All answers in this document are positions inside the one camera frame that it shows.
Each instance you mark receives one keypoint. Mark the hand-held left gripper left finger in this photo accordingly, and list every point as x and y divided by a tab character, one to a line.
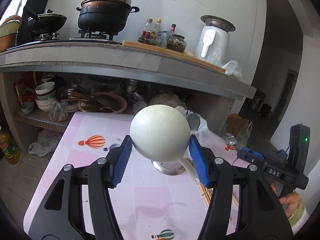
122	162

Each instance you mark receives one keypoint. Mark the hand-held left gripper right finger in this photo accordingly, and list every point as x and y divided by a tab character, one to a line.
198	162

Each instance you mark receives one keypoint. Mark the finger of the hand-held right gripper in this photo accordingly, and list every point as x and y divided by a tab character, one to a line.
250	155

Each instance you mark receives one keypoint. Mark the steel utensil holder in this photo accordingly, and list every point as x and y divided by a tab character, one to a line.
170	169

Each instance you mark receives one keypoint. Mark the white round soup ladle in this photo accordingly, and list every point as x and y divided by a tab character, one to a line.
160	130

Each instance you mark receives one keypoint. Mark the person's right forearm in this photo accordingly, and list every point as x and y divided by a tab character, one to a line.
300	217

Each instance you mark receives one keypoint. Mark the person's right hand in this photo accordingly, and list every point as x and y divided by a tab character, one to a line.
290	203

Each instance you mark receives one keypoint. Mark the white plastic shopping bag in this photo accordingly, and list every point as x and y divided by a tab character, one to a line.
246	135

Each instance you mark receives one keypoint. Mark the cardboard box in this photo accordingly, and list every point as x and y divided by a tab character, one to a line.
236	125

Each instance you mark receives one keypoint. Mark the pink plastic basin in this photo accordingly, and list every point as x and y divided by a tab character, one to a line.
117	102

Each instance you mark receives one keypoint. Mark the yellowish bag of food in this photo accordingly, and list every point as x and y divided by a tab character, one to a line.
165	98

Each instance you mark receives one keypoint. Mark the steel pot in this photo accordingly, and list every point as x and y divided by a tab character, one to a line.
130	86

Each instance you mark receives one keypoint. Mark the stack of plates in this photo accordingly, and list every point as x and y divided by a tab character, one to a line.
68	106

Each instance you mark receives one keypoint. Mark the bagged brown food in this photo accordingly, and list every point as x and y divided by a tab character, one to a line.
57	113

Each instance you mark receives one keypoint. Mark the crumpled white plastic bag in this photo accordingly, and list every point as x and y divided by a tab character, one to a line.
42	143

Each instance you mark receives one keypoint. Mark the crumpled clear plastic bag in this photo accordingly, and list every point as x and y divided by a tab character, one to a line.
233	70

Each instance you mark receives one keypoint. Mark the stack of bowls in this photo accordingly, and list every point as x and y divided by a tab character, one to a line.
45	97

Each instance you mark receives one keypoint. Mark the wooden cutting board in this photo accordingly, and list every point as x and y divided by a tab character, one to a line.
195	58

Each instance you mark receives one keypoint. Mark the concrete kitchen counter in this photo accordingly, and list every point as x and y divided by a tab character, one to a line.
100	57

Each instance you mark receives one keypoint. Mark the small green bowl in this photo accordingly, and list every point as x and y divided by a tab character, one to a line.
27	108

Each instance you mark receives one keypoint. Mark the cooking oil bottle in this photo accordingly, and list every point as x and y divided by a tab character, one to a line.
10	150

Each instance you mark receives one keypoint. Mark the white kitchen appliance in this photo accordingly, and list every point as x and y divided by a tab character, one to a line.
217	42

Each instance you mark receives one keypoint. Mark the red snack packets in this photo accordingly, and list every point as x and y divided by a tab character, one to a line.
23	87

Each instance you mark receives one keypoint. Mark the blue seasoning packet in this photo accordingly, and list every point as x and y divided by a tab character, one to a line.
163	38

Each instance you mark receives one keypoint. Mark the gas stove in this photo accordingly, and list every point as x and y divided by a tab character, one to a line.
95	36

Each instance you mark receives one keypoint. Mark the dark sauce bottle red label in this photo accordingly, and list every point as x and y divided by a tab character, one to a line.
147	33

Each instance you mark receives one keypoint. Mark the yellow-cap sauce bottle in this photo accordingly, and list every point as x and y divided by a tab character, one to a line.
156	31

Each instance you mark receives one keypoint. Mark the red-cap sauce bottle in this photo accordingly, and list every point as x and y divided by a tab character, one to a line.
173	28

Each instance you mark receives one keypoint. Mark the metal basin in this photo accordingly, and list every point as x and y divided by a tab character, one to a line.
217	22

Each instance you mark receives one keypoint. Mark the large black cooking pot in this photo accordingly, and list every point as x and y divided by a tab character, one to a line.
105	15

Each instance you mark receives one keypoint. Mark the black wok with lid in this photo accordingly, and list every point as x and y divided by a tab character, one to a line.
47	22

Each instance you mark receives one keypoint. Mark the stacked green and orange basins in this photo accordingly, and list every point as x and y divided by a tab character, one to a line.
10	35

